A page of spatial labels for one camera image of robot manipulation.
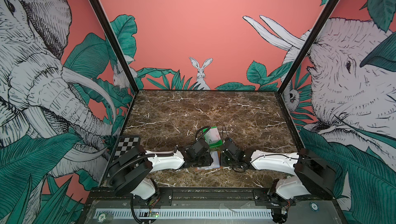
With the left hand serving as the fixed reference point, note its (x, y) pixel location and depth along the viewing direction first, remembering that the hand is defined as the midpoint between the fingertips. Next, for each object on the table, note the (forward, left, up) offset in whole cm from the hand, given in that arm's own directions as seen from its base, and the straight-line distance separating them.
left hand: (213, 160), depth 83 cm
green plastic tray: (+9, -3, +1) cm, 9 cm away
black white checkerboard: (+11, +52, 0) cm, 53 cm away
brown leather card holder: (+3, -2, -1) cm, 4 cm away
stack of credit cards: (+15, -1, 0) cm, 15 cm away
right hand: (0, -2, -2) cm, 3 cm away
